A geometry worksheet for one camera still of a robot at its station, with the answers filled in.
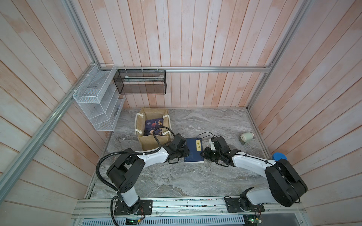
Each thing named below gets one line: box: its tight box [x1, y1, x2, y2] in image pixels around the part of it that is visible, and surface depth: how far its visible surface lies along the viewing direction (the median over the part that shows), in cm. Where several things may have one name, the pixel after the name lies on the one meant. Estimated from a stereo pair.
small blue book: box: [184, 137, 205, 163], surface depth 95 cm
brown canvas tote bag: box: [134, 107, 174, 151], surface depth 88 cm
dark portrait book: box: [144, 117, 164, 137], surface depth 95 cm
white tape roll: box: [239, 132, 255, 145], surface depth 96 cm
